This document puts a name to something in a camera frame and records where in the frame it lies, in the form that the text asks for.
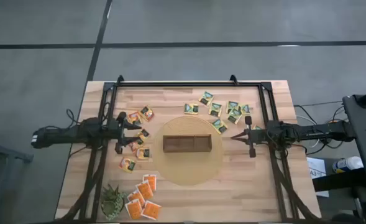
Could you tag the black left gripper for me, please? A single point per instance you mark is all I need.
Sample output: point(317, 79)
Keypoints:
point(120, 147)

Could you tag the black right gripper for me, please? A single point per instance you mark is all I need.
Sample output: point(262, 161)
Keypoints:
point(250, 126)

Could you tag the orange paper tea packet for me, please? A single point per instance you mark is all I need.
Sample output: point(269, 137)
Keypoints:
point(151, 210)
point(134, 196)
point(144, 189)
point(134, 209)
point(151, 181)

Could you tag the brown wooden tea box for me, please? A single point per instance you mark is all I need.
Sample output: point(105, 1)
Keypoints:
point(187, 143)

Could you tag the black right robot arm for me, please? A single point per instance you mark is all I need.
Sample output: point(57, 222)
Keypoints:
point(310, 134)

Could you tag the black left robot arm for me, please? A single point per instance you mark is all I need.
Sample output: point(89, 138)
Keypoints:
point(64, 133)

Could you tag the round woven straw placemat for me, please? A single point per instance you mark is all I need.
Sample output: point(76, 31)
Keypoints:
point(189, 168)

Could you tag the small potted succulent plant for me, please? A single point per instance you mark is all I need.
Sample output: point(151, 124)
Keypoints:
point(112, 202)

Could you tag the white paper sheet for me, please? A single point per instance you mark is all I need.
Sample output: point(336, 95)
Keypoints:
point(316, 165)

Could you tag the black shelf bar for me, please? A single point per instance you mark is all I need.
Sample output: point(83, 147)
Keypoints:
point(338, 180)

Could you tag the white plastic bottle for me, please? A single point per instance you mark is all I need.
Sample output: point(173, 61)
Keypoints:
point(347, 164)

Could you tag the grey equipment cart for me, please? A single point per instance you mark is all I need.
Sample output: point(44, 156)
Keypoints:
point(364, 140)

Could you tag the grey metal stand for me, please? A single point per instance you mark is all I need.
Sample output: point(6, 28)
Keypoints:
point(2, 155)

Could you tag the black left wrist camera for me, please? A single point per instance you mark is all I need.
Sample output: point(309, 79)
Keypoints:
point(113, 129)

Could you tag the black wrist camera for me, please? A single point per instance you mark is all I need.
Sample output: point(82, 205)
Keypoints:
point(113, 129)
point(260, 136)

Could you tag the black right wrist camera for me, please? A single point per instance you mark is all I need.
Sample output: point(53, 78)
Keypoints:
point(260, 136)

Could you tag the black metal table frame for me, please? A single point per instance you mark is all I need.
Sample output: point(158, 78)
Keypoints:
point(185, 84)

